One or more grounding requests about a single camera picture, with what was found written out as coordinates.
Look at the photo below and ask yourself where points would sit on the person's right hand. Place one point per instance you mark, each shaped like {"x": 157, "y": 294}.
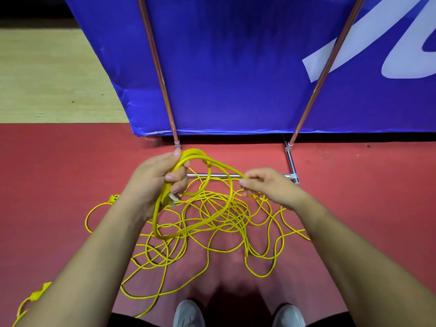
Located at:
{"x": 276, "y": 187}

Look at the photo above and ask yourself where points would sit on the person's left hand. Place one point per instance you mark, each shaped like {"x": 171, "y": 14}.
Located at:
{"x": 146, "y": 187}

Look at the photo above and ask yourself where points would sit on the person's right thumb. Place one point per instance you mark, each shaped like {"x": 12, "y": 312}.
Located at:
{"x": 250, "y": 184}

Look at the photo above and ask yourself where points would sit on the person's left thumb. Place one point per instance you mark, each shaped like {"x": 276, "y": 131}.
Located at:
{"x": 167, "y": 159}

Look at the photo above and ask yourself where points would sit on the person's left forearm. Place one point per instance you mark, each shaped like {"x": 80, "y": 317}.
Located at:
{"x": 85, "y": 262}

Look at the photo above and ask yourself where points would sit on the person's right forearm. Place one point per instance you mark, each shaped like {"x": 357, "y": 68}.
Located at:
{"x": 357, "y": 265}

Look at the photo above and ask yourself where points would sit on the chrome metal banner stand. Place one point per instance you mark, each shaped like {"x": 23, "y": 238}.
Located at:
{"x": 162, "y": 81}

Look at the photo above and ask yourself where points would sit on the blue banner with white print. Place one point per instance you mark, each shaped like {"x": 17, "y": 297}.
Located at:
{"x": 245, "y": 64}

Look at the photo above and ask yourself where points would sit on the person's right grey shoe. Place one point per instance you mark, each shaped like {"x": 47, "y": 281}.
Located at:
{"x": 289, "y": 318}

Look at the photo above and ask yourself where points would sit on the person's grey shoe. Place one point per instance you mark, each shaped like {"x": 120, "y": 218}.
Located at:
{"x": 187, "y": 316}
{"x": 289, "y": 318}

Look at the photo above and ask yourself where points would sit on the person's left grey shoe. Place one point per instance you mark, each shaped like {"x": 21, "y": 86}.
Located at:
{"x": 187, "y": 316}

